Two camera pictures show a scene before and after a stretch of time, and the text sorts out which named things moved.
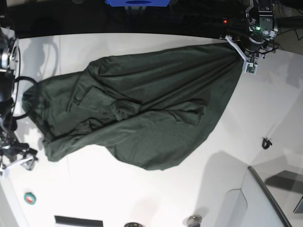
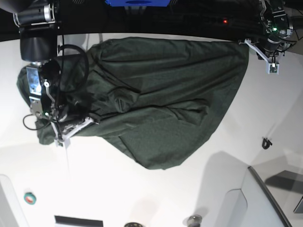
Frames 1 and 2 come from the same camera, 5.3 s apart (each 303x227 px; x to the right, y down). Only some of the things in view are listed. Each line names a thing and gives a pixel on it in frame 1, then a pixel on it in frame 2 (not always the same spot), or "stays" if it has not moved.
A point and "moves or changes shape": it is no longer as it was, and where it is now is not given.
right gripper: (256, 44) → (271, 47)
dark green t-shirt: (151, 109) moves or changes shape
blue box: (138, 3) stays
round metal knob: (194, 221) stays
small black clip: (266, 144) stays
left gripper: (11, 151) → (71, 119)
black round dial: (133, 224) stays
